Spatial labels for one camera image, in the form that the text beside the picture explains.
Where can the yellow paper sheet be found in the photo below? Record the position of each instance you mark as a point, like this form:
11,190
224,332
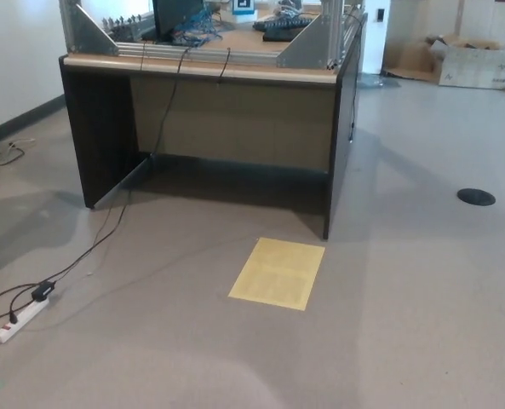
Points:
277,272

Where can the black desk with wood top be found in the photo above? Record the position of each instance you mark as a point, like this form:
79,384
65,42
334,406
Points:
103,128

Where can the flat black device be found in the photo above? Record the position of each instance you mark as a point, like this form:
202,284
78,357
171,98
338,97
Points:
282,35

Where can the clear plastic sheet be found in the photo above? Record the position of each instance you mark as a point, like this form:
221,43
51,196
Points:
380,81

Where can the black keyboard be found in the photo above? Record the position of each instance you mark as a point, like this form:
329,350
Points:
284,21

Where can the blue box with tag marker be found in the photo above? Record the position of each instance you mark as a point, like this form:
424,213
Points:
243,10

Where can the black monitor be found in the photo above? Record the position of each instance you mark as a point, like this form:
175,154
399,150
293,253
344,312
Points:
171,17

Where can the flattened brown cardboard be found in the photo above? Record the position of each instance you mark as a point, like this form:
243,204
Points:
407,59

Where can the round black floor cover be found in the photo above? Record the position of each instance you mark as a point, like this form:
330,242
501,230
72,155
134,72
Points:
476,197

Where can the black power adapter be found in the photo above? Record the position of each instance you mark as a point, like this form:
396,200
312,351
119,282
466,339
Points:
43,290

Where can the white power strip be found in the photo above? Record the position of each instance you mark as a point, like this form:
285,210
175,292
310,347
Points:
24,314

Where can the white cardboard box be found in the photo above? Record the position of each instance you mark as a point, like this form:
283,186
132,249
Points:
475,68

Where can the dark rail with metal knobs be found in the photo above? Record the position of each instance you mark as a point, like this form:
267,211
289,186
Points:
126,26

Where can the wall card reader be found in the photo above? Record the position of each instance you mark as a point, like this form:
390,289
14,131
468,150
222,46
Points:
380,14

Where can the aluminium profile frame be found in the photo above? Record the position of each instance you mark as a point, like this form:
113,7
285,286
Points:
86,34

